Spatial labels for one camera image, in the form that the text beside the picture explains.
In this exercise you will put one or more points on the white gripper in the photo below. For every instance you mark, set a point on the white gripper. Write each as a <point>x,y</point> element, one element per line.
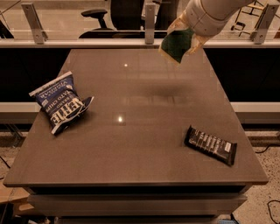
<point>194,15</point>

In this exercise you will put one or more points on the green and yellow sponge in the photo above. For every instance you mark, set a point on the green and yellow sponge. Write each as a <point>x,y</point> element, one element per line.
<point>176,44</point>

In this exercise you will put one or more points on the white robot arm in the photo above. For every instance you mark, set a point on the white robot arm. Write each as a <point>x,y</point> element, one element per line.
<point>200,21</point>

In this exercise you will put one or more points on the black office chair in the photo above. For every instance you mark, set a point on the black office chair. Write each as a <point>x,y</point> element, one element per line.
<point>128,20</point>

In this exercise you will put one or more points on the horizontal metal railing bar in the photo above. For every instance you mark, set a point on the horizontal metal railing bar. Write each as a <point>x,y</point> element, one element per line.
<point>126,43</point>

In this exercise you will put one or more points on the black snack bar wrapper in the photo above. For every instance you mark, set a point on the black snack bar wrapper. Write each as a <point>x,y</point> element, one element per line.
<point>210,145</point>

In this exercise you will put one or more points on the grey table with drawers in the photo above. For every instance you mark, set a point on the grey table with drawers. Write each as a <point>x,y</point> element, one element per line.
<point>126,155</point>

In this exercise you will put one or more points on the blue potato chips bag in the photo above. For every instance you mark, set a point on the blue potato chips bag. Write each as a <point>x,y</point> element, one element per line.
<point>60,101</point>

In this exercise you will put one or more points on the middle metal railing post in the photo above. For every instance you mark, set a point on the middle metal railing post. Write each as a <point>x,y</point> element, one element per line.
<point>149,23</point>

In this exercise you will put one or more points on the metal railing post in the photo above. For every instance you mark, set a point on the metal railing post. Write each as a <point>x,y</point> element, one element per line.
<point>149,23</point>
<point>262,26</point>
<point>38,33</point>

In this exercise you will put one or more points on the yellow stool frame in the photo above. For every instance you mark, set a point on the yellow stool frame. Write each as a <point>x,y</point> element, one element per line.
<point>247,18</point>

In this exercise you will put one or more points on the right metal railing post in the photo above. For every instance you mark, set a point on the right metal railing post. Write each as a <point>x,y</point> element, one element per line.
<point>262,26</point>

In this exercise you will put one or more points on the left metal railing post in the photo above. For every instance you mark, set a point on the left metal railing post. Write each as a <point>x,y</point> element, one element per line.
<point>38,33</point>

